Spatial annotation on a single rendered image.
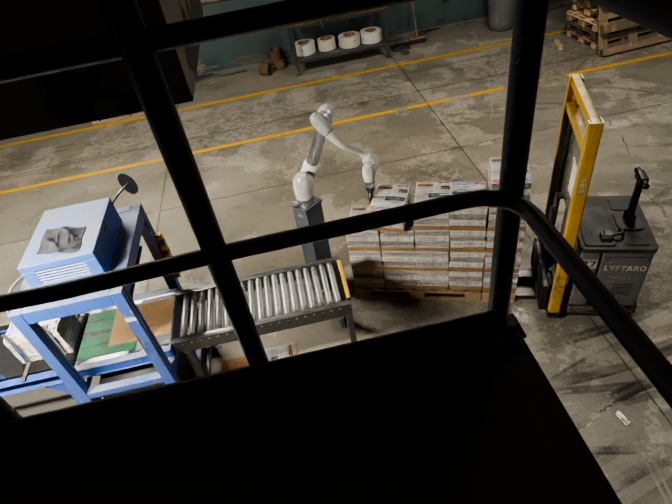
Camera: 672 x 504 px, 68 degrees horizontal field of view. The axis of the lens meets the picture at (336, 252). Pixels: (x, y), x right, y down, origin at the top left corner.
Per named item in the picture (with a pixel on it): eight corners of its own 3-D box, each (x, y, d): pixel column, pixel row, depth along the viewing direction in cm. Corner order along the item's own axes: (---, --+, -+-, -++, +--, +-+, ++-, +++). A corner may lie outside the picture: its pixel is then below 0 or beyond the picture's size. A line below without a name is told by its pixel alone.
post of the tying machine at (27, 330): (130, 434, 400) (25, 304, 298) (128, 444, 393) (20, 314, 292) (119, 436, 399) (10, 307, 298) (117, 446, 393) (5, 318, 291)
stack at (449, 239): (360, 270, 506) (351, 204, 451) (479, 272, 480) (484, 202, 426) (355, 298, 478) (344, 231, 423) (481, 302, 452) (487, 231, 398)
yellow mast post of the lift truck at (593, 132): (546, 304, 428) (586, 117, 313) (557, 305, 426) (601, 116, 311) (548, 312, 422) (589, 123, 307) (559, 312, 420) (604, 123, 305)
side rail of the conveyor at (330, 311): (352, 309, 376) (350, 298, 368) (353, 314, 372) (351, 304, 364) (176, 349, 370) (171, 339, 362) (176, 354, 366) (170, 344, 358)
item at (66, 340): (82, 323, 387) (65, 300, 370) (73, 353, 365) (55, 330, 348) (33, 333, 386) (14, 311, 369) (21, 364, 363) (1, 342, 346)
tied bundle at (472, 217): (449, 203, 432) (449, 181, 417) (484, 203, 426) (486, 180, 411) (448, 231, 405) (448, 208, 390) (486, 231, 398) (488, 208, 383)
